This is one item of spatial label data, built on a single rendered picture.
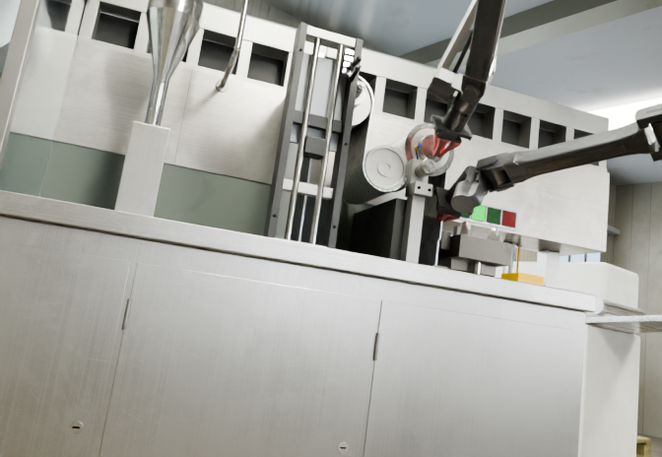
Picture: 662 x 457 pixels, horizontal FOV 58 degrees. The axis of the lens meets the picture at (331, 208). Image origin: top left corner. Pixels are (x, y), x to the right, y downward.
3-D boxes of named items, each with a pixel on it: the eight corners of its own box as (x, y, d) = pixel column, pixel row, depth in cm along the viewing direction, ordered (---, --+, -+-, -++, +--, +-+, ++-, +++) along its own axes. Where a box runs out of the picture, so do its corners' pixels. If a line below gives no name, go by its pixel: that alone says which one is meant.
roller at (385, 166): (362, 184, 154) (367, 140, 157) (332, 199, 178) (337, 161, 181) (404, 193, 158) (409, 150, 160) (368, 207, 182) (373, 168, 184)
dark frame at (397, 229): (387, 272, 153) (396, 197, 157) (345, 276, 184) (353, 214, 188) (413, 277, 155) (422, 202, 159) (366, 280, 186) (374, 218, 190)
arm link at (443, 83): (480, 93, 137) (493, 67, 141) (434, 70, 138) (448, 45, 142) (462, 122, 147) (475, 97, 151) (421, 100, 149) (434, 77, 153)
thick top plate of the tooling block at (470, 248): (458, 256, 156) (460, 233, 157) (396, 264, 194) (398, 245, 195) (510, 266, 161) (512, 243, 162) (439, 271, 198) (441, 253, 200)
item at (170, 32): (98, 226, 137) (146, 0, 148) (101, 231, 150) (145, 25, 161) (161, 235, 141) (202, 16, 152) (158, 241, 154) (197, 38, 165)
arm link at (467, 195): (513, 180, 147) (498, 153, 144) (506, 209, 139) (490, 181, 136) (470, 192, 155) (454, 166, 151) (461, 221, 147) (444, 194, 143)
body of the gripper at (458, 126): (470, 143, 152) (484, 119, 148) (433, 134, 149) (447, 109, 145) (463, 128, 157) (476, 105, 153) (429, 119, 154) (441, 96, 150)
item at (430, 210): (438, 239, 159) (446, 172, 163) (402, 246, 182) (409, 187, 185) (440, 239, 160) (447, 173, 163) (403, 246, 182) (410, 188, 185)
